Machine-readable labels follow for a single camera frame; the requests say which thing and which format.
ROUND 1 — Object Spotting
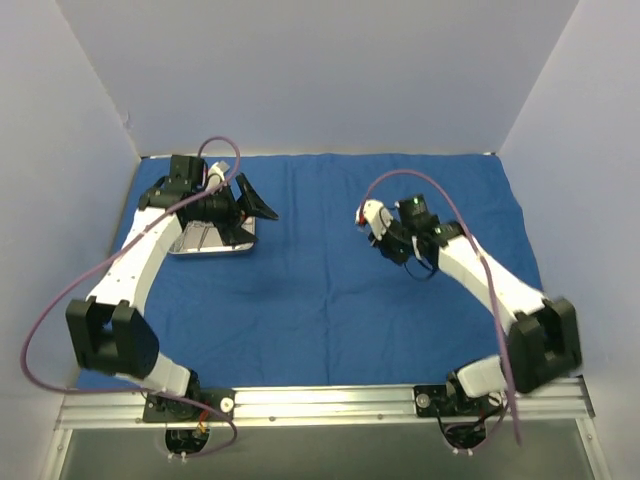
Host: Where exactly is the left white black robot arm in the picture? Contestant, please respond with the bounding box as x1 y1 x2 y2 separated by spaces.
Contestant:
65 174 278 419

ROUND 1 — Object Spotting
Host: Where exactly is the steel instrument tray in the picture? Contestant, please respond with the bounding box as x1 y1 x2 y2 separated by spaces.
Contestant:
168 221 255 256

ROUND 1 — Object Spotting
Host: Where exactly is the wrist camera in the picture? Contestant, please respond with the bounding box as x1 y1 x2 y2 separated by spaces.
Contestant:
165 155 230 194
354 194 441 236

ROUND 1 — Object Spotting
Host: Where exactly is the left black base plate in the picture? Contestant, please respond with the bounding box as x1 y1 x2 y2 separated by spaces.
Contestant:
142 388 236 423

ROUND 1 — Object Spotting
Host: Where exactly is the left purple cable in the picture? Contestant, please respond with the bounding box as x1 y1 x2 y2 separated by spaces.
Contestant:
19 135 241 457

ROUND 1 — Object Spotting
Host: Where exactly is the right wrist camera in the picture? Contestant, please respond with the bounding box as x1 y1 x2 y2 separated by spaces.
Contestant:
354 194 441 236

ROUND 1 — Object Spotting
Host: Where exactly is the aluminium front rail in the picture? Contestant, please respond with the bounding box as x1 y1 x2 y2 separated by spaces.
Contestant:
56 378 595 429

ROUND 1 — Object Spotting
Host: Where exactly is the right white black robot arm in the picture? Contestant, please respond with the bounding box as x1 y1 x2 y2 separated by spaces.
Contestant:
369 219 583 413

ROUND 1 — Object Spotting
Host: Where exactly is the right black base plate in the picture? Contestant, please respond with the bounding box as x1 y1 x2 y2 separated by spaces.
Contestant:
412 384 504 418

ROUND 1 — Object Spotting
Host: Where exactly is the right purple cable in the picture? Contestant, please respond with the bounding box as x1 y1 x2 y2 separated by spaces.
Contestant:
359 169 524 449

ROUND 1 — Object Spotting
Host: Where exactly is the blue surgical drape cloth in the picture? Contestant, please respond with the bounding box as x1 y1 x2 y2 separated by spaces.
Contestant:
74 151 571 389

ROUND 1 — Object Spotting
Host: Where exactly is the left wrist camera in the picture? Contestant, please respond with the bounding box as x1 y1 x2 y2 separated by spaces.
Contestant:
165 155 230 194

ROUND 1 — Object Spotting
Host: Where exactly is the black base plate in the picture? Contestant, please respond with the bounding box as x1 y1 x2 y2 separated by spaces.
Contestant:
412 384 504 418
142 388 236 423

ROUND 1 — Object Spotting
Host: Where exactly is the purple cable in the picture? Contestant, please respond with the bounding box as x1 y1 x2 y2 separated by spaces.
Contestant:
359 169 524 449
19 135 241 457

